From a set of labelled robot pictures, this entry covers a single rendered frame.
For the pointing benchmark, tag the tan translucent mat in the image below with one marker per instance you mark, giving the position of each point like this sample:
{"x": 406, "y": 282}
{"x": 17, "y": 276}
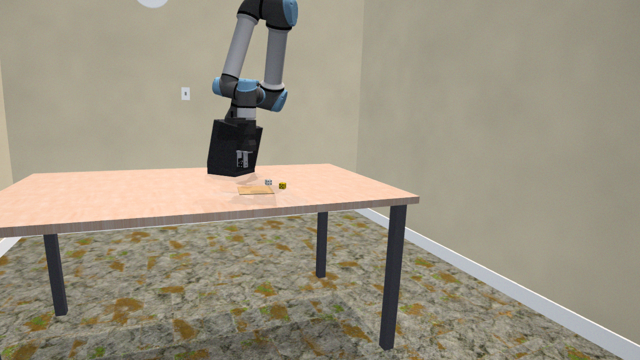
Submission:
{"x": 254, "y": 190}

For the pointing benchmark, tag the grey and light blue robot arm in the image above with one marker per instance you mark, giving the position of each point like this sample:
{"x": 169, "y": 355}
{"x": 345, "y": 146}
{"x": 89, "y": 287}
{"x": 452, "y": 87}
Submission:
{"x": 280, "y": 16}

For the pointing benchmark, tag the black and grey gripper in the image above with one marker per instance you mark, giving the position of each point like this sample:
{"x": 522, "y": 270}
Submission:
{"x": 246, "y": 130}

